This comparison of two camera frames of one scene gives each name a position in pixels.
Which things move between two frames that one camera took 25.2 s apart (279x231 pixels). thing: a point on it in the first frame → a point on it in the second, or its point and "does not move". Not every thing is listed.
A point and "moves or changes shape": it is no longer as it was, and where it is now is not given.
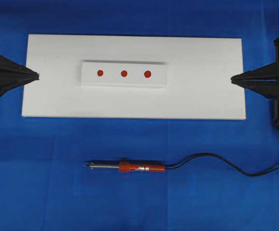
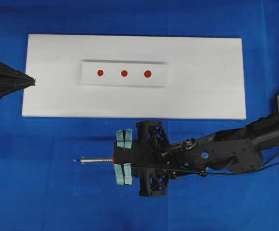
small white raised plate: [110, 73] does not move
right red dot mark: [147, 73] does not move
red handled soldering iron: [126, 167] moves or changes shape
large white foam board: [134, 77] does not move
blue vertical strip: [35, 178] does not move
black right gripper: [274, 81] → [146, 158]
